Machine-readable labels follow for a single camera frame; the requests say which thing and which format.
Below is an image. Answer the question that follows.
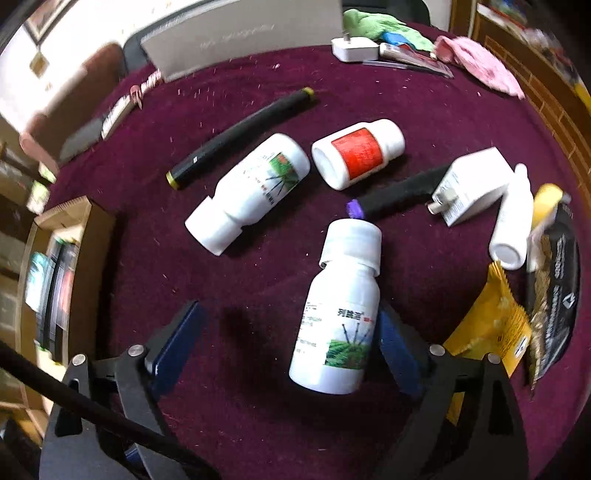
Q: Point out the black purple-capped marker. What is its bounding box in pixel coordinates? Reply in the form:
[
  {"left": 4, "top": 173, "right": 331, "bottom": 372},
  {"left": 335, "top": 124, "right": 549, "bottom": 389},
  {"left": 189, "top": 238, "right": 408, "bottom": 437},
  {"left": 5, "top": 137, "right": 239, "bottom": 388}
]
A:
[{"left": 346, "top": 163, "right": 451, "bottom": 220}]

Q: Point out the toothpaste tube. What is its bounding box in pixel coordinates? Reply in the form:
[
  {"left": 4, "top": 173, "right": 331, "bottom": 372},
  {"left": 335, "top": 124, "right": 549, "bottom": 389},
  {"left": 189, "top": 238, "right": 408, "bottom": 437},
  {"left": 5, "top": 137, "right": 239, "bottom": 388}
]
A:
[{"left": 363, "top": 43, "right": 454, "bottom": 78}]

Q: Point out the white bottle green label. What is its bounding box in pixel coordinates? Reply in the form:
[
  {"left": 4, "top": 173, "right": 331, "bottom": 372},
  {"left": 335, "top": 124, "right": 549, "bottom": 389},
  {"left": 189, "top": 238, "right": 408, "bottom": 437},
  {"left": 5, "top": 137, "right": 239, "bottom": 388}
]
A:
[{"left": 184, "top": 133, "right": 311, "bottom": 256}]

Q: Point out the black rod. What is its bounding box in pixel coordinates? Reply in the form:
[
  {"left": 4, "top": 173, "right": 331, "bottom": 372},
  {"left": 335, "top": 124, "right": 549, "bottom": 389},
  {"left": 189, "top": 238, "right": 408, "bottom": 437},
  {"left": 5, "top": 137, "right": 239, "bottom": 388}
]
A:
[{"left": 0, "top": 341, "right": 221, "bottom": 479}]

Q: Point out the brown armchair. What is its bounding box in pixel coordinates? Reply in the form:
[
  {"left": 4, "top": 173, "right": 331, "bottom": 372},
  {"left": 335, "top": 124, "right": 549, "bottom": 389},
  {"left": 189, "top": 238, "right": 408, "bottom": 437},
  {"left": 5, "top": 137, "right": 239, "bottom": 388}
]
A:
[{"left": 19, "top": 42, "right": 124, "bottom": 176}]

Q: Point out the yellow snack packet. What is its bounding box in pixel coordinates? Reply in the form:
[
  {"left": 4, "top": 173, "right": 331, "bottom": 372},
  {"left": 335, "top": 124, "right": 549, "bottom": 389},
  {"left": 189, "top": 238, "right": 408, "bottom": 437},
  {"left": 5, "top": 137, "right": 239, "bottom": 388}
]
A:
[{"left": 441, "top": 259, "right": 533, "bottom": 426}]

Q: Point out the white bottle red label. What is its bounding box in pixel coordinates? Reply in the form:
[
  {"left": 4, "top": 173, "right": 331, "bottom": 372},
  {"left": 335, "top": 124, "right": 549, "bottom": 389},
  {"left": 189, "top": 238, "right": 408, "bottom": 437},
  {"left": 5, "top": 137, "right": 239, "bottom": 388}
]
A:
[{"left": 311, "top": 119, "right": 406, "bottom": 191}]

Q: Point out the white power adapter plug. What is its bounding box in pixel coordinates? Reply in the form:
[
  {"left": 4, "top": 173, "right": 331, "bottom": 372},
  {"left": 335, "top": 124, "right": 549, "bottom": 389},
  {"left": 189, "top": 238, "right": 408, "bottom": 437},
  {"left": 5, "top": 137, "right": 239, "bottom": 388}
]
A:
[{"left": 427, "top": 147, "right": 513, "bottom": 227}]

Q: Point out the white keychain tag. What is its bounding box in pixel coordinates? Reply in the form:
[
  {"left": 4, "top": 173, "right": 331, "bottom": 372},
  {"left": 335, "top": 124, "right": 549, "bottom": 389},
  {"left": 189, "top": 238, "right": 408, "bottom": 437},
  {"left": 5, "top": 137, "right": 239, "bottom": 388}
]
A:
[{"left": 100, "top": 70, "right": 163, "bottom": 140}]

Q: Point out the black yellow-capped marker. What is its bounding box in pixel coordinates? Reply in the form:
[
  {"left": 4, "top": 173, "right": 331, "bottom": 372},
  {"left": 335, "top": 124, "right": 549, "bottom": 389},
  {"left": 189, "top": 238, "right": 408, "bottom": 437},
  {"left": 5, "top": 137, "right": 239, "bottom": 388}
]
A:
[{"left": 166, "top": 87, "right": 315, "bottom": 190}]

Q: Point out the wooden organizer box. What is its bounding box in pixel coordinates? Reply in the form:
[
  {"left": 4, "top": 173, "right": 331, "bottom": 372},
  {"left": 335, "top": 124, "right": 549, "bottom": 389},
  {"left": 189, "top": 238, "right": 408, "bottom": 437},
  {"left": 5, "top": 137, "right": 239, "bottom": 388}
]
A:
[{"left": 18, "top": 195, "right": 116, "bottom": 416}]

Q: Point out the grey cardboard box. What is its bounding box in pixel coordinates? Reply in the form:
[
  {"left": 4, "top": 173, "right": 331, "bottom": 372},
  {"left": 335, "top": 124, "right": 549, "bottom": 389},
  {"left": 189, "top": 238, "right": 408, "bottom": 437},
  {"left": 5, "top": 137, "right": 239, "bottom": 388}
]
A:
[{"left": 140, "top": 0, "right": 342, "bottom": 82}]

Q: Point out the black snack packet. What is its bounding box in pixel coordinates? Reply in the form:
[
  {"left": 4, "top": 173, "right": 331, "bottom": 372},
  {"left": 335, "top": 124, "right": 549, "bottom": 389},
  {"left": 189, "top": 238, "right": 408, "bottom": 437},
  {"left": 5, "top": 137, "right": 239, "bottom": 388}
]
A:
[{"left": 526, "top": 202, "right": 581, "bottom": 389}]

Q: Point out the yellow round jar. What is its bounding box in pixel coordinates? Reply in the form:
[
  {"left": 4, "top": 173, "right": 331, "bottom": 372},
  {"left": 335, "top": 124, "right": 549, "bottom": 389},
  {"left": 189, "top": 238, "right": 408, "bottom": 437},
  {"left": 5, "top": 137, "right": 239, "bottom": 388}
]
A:
[{"left": 531, "top": 183, "right": 564, "bottom": 229}]

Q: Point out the small white charger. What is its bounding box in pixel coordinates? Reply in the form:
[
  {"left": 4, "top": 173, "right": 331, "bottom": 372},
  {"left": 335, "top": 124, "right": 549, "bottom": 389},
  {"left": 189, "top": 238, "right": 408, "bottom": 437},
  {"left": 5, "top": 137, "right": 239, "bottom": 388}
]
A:
[{"left": 332, "top": 37, "right": 379, "bottom": 63}]

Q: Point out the black sofa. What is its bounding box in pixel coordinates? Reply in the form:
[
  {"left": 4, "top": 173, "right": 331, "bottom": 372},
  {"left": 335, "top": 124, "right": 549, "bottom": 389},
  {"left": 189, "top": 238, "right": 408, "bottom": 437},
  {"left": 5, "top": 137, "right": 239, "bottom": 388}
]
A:
[{"left": 123, "top": 1, "right": 431, "bottom": 78}]

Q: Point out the green cloth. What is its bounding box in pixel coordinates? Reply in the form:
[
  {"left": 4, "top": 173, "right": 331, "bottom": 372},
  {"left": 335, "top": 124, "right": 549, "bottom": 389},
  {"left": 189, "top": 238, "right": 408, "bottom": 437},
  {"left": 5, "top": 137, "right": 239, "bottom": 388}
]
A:
[{"left": 342, "top": 9, "right": 435, "bottom": 53}]

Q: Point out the pink cloth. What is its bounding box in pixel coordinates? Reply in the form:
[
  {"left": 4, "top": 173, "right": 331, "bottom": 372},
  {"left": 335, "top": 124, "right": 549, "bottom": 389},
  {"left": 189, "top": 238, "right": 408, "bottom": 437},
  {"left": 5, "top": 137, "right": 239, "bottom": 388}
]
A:
[{"left": 433, "top": 36, "right": 525, "bottom": 100}]

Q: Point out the white spray bottle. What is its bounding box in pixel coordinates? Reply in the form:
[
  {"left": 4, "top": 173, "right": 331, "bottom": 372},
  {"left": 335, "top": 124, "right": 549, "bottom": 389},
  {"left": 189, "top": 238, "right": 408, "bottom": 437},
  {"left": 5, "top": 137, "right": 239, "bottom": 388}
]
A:
[{"left": 489, "top": 163, "right": 534, "bottom": 271}]

